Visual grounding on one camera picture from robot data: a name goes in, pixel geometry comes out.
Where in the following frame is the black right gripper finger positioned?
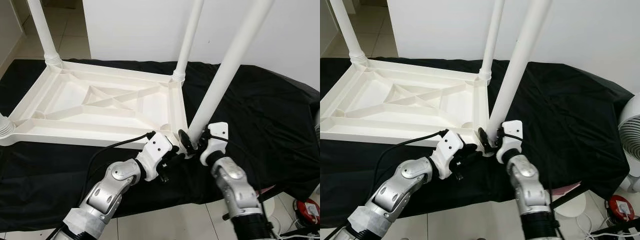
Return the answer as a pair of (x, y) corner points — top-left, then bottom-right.
(477, 127), (494, 153)
(178, 130), (197, 154)

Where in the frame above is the white plastic ribbed table top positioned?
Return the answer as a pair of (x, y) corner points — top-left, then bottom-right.
(0, 59), (192, 149)
(320, 57), (494, 148)

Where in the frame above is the black table cloth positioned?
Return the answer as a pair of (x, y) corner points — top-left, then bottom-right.
(0, 59), (321, 234)
(320, 57), (637, 229)

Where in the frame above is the red round device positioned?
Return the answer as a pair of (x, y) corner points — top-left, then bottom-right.
(294, 198), (321, 226)
(607, 194), (637, 224)

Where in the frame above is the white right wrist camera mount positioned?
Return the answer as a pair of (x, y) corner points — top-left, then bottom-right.
(496, 120), (524, 165)
(200, 121), (230, 167)

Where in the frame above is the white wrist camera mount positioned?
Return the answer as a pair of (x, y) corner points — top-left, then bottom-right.
(430, 129), (467, 179)
(136, 132), (174, 182)
(496, 120), (524, 165)
(200, 121), (230, 167)

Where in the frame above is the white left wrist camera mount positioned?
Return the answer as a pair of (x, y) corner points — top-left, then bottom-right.
(136, 132), (174, 182)
(430, 129), (467, 179)

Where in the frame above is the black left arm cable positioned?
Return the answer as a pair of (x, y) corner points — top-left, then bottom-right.
(86, 131), (157, 182)
(372, 129), (450, 192)

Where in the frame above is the white floor cable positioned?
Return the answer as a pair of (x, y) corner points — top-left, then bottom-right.
(575, 215), (640, 240)
(275, 227), (321, 240)

